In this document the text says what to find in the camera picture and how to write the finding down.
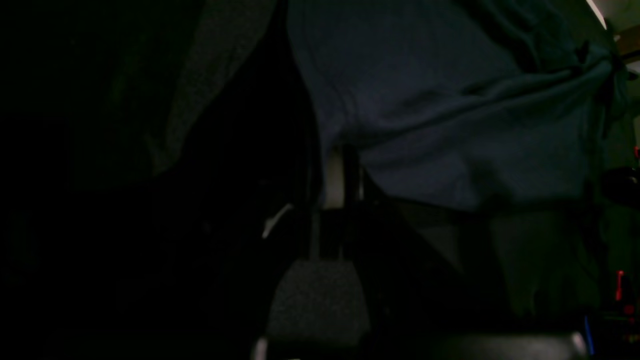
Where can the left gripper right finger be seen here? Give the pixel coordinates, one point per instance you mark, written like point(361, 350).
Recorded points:
point(349, 195)

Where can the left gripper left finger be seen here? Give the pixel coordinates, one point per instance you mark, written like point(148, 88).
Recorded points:
point(292, 196)

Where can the dark navy t-shirt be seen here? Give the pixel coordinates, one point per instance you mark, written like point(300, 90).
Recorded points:
point(460, 104)

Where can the black table cloth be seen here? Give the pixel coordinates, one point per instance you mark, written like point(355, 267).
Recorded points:
point(428, 282)

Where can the blue bar clamp near-right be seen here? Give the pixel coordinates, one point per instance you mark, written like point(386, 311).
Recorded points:
point(588, 335)

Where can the red black clamp near-right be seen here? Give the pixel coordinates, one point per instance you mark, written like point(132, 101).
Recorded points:
point(625, 299)

